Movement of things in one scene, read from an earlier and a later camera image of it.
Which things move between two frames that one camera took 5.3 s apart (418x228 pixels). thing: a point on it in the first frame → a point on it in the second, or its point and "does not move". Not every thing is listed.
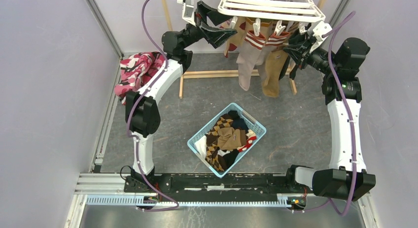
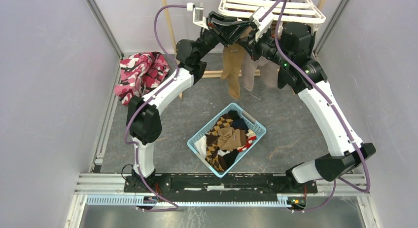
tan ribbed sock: (275, 61) → (232, 55)
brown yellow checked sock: (221, 122) does not move
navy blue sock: (240, 124) does not move
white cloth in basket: (201, 146) does not move
